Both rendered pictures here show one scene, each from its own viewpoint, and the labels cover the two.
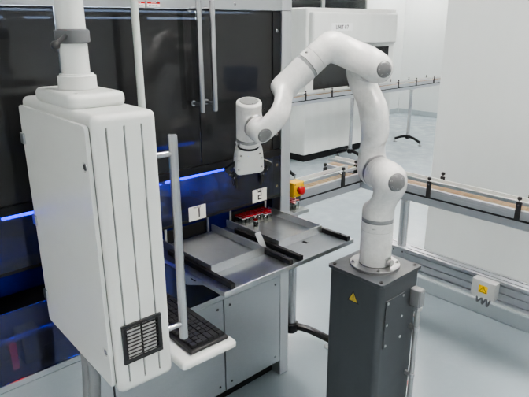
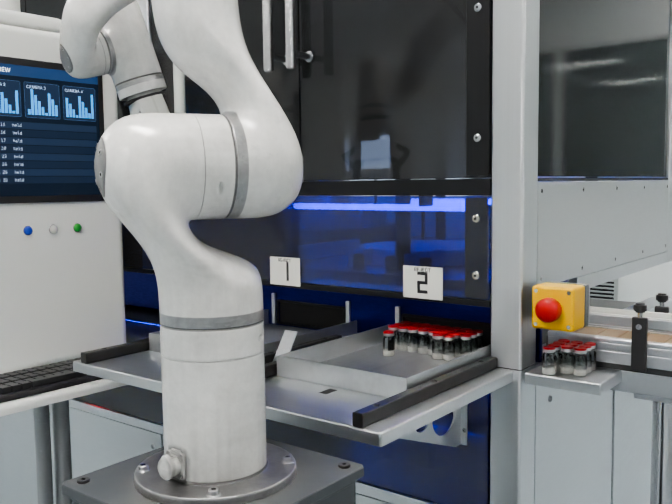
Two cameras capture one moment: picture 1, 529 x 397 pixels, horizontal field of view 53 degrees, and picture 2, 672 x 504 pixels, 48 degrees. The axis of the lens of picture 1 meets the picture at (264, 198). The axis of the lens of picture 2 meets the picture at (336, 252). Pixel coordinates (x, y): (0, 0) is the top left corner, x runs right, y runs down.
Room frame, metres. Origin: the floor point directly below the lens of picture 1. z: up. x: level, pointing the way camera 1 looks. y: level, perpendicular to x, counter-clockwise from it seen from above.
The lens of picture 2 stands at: (1.87, -1.31, 1.20)
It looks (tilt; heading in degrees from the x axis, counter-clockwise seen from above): 5 degrees down; 80
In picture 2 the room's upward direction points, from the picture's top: 1 degrees counter-clockwise
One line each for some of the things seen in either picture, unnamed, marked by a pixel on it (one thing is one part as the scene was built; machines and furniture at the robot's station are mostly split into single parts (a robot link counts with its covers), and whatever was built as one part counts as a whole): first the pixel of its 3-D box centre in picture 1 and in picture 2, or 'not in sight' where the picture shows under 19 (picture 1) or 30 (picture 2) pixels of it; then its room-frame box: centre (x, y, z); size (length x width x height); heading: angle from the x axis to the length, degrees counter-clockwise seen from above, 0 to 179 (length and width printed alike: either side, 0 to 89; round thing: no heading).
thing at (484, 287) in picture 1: (485, 287); not in sight; (2.35, -1.09, 0.50); 0.12 x 0.05 x 0.09; 42
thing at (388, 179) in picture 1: (383, 191); (181, 219); (1.84, -0.43, 1.16); 0.19 x 0.12 x 0.24; 15
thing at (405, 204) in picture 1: (400, 259); not in sight; (2.79, -0.78, 0.46); 0.09 x 0.09 x 0.77; 42
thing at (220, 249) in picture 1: (212, 246); (256, 335); (1.96, 0.21, 0.90); 0.34 x 0.26 x 0.04; 42
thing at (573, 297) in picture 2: (294, 187); (559, 306); (2.44, -0.14, 0.99); 0.08 x 0.07 x 0.07; 42
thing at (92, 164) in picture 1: (94, 227); (4, 192); (1.42, 0.49, 1.19); 0.50 x 0.19 x 0.78; 41
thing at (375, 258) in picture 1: (375, 242); (214, 398); (1.87, -0.43, 0.95); 0.19 x 0.19 x 0.18
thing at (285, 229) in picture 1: (273, 225); (396, 356); (2.19, -0.04, 0.90); 0.34 x 0.26 x 0.04; 42
